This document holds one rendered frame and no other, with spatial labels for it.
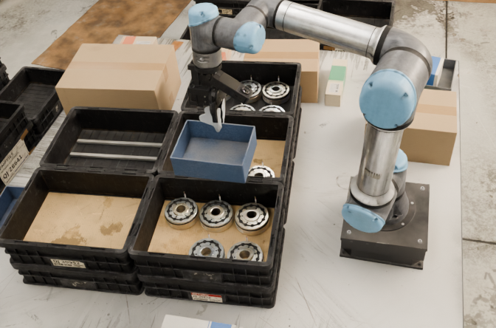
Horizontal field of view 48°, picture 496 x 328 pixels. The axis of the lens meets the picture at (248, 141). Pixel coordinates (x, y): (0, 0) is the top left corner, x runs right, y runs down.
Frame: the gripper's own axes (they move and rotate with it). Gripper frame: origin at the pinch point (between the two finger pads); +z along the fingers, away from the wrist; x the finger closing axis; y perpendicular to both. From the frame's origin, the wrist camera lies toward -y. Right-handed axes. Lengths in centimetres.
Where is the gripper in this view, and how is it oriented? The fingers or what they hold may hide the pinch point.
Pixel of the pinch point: (221, 127)
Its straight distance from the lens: 157.5
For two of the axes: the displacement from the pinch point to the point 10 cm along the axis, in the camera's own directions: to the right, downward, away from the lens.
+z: 0.4, 8.1, 5.9
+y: -9.6, -1.4, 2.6
